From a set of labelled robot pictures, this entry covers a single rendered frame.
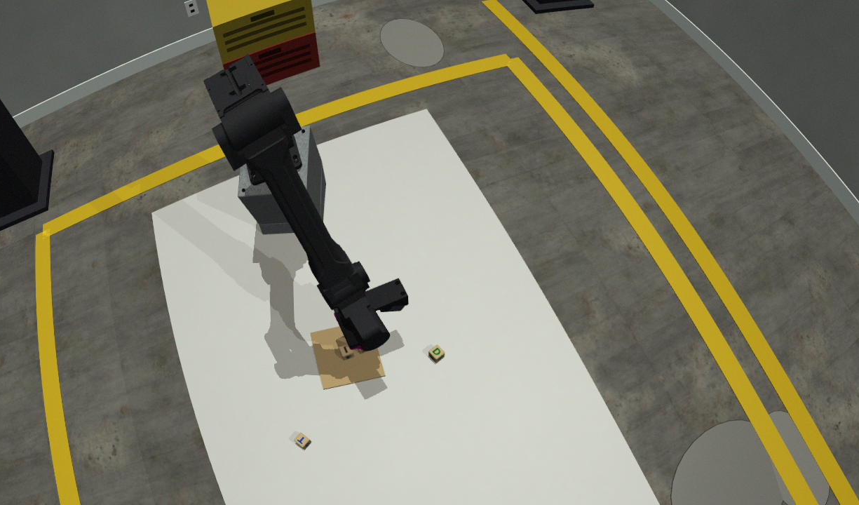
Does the tan flat mat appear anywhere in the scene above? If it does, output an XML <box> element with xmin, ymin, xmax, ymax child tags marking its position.
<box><xmin>310</xmin><ymin>327</ymin><xmax>385</xmax><ymax>390</ymax></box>

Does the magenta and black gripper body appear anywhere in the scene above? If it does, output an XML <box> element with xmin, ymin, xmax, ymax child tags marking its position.
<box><xmin>334</xmin><ymin>308</ymin><xmax>360</xmax><ymax>349</ymax></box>

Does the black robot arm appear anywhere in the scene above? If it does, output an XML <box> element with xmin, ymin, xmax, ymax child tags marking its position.
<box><xmin>204</xmin><ymin>54</ymin><xmax>409</xmax><ymax>351</ymax></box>

